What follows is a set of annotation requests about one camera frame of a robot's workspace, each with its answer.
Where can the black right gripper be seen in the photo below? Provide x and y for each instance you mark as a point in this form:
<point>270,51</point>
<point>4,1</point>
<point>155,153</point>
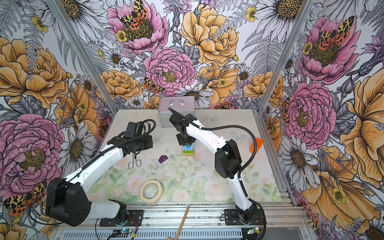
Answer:
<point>182,142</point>

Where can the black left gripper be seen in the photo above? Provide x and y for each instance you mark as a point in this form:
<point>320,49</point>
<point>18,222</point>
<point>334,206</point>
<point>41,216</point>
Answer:
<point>149,145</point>

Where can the purple wood block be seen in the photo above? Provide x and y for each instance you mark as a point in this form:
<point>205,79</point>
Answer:
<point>163,158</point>

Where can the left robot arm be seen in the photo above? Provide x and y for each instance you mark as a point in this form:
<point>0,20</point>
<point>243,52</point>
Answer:
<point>67,200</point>

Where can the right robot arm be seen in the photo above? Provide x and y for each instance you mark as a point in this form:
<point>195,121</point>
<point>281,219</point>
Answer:
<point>228,161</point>

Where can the silver first aid case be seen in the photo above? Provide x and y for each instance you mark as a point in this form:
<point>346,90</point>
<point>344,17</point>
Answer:
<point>184,105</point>

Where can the masking tape roll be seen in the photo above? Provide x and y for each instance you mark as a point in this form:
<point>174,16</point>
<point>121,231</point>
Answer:
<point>151,192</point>

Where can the orange plastic cup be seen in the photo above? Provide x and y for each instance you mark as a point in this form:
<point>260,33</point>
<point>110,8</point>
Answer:
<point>256,146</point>

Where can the wooden stick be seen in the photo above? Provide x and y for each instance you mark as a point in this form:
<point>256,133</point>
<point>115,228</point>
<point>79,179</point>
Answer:
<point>181,225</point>

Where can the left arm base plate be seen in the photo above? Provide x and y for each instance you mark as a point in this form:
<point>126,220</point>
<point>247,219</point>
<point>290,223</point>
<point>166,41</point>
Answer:
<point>132,217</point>

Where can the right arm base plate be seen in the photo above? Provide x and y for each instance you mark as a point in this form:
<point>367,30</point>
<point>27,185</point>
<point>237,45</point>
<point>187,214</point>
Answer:
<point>234,217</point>

